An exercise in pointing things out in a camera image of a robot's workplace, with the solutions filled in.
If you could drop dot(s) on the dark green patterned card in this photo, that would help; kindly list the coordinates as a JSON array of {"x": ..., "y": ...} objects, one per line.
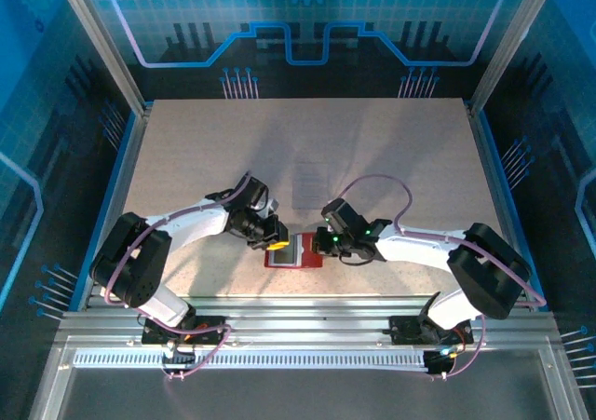
[{"x": 283, "y": 255}]

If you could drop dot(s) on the red leather card holder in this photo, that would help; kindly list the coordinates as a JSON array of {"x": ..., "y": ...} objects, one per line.
[{"x": 312, "y": 259}]

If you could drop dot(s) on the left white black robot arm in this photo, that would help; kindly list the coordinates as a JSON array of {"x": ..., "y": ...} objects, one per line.
[{"x": 200, "y": 226}]

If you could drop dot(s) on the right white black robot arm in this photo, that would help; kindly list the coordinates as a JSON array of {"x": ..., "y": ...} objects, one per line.
[{"x": 419, "y": 245}]

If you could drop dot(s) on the grey metal plate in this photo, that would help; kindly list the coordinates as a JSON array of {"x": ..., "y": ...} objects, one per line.
[{"x": 302, "y": 396}]

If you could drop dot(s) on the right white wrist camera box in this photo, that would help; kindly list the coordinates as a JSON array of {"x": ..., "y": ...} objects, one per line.
[{"x": 329, "y": 224}]

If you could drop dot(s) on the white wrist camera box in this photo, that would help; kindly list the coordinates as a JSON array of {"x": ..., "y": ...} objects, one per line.
[
  {"x": 273, "y": 206},
  {"x": 329, "y": 224}
]

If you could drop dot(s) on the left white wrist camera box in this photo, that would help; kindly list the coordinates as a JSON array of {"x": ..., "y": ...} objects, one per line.
[{"x": 273, "y": 206}]

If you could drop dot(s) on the aluminium front rail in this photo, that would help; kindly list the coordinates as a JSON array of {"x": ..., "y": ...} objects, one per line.
[{"x": 307, "y": 320}]

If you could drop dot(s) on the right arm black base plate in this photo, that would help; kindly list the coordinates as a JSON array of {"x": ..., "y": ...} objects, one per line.
[{"x": 405, "y": 329}]

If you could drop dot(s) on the aluminium side rail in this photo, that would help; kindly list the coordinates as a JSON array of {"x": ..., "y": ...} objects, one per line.
[
  {"x": 490, "y": 159},
  {"x": 129, "y": 159}
]

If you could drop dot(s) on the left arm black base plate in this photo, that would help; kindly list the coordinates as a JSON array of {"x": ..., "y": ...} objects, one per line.
[{"x": 153, "y": 334}]

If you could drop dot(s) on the aluminium frame post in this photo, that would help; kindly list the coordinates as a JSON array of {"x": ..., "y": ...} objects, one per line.
[
  {"x": 512, "y": 43},
  {"x": 103, "y": 43}
]

